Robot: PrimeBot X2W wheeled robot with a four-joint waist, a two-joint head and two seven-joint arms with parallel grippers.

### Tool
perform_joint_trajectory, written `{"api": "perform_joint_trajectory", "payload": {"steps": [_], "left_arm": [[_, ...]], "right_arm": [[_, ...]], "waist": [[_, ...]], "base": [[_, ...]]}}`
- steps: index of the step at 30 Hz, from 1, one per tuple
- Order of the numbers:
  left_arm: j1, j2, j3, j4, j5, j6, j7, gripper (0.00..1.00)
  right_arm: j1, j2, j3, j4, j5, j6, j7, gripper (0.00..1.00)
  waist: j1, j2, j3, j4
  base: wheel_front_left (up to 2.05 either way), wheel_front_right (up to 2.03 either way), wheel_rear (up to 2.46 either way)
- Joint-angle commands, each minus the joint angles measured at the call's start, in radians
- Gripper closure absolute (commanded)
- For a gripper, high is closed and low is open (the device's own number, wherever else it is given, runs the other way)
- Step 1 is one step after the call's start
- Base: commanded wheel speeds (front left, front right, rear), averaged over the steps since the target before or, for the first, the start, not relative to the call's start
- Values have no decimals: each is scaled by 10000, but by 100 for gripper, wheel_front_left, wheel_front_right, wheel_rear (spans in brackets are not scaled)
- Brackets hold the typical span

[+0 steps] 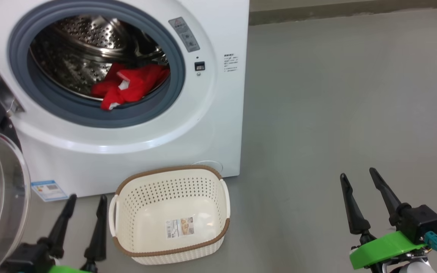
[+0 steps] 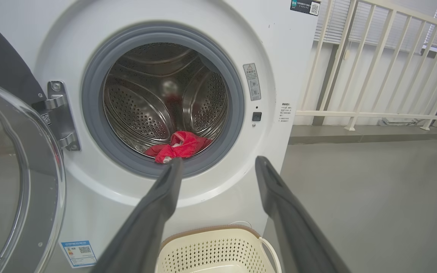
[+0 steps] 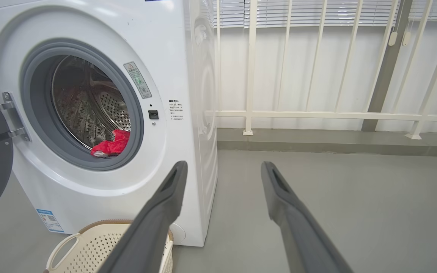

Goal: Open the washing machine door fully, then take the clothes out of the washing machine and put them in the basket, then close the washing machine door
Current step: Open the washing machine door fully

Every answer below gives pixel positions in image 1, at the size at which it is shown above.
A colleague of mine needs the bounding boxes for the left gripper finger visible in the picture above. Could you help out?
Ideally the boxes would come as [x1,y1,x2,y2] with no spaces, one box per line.
[84,195,108,262]
[47,194,77,258]

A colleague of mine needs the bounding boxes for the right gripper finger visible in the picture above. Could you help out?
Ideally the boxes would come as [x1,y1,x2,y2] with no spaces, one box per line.
[340,173,371,235]
[369,168,410,226]

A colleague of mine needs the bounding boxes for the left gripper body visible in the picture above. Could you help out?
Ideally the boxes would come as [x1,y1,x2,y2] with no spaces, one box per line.
[0,239,97,273]

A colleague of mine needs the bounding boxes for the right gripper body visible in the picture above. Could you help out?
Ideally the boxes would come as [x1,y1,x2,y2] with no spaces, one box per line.
[349,205,437,273]

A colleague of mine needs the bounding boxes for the red cloth garment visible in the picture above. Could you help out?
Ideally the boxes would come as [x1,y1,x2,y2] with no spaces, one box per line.
[91,63,170,111]

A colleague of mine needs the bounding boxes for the cream basket with brown rim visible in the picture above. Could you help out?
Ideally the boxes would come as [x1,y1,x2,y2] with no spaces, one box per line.
[108,165,231,265]

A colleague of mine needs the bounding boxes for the printed product label sticker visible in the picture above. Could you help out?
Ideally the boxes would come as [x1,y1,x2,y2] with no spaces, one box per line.
[165,216,195,239]

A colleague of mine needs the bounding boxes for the grey rubber door gasket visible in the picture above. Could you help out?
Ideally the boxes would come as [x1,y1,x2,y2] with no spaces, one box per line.
[8,3,186,129]

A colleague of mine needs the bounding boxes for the white front-load washing machine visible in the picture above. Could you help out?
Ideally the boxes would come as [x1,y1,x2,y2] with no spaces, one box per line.
[0,0,250,198]

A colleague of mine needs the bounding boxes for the printed Chinese instruction label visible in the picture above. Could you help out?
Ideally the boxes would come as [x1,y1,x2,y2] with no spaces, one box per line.
[223,53,239,72]

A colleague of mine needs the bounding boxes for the blue energy label sticker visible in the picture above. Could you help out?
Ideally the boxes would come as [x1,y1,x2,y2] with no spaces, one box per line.
[31,180,69,202]

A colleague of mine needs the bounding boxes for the round white filter cap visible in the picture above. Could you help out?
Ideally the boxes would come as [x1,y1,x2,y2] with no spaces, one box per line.
[192,160,223,179]

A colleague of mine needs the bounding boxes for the grey warning sticker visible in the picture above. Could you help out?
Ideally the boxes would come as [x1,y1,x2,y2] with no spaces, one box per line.
[168,17,200,53]

